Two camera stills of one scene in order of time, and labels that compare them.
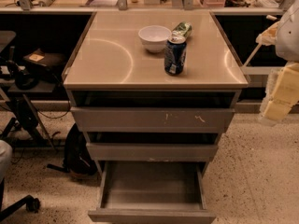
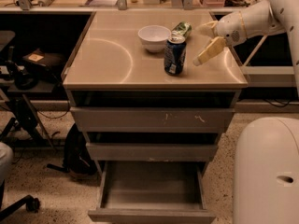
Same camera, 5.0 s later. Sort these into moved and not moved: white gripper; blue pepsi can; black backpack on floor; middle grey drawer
Moved: white gripper
Not moved: blue pepsi can; middle grey drawer; black backpack on floor
